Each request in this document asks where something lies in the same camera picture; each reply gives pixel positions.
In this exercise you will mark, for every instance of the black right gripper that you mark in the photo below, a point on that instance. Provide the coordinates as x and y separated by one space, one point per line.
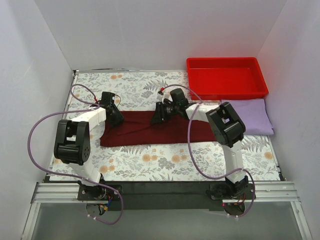
161 112

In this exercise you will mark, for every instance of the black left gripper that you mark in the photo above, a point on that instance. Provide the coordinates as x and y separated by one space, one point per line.
114 116

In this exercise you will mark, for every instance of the dark red t shirt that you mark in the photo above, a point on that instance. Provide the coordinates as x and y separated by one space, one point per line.
137 130

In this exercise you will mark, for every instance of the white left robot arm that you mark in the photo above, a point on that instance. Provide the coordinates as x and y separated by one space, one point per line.
73 144

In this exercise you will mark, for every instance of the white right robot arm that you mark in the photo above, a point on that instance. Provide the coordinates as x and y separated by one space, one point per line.
226 126

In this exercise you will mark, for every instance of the floral table mat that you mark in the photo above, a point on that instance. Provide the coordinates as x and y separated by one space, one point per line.
138 91

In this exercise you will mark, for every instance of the red plastic bin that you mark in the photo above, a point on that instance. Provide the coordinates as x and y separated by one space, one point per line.
226 78

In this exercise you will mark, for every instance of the folded purple t shirt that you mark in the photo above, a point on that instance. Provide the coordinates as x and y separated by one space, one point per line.
254 116

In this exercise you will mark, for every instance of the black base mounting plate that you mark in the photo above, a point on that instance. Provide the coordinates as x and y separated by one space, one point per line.
165 195

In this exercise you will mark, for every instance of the aluminium frame rail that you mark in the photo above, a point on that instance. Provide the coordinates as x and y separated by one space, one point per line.
57 214

